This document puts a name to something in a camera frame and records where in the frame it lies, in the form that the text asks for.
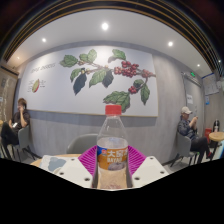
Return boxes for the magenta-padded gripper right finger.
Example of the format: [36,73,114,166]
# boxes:
[126,145,170,189]

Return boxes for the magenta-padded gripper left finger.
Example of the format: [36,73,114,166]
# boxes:
[53,145,100,190]

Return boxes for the clear red-capped water bottle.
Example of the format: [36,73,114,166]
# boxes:
[96,104,129,190]

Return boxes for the person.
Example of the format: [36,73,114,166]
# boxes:
[177,106,212,164]
[0,97,31,159]

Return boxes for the round wooden side table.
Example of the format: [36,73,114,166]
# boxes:
[208,131,224,161]

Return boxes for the recessed ceiling lights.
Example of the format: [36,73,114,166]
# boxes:
[14,21,203,69]

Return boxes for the coffee plant wall mural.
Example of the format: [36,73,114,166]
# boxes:
[18,45,159,118]

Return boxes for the white wall poster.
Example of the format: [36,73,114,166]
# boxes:
[203,73,220,97]

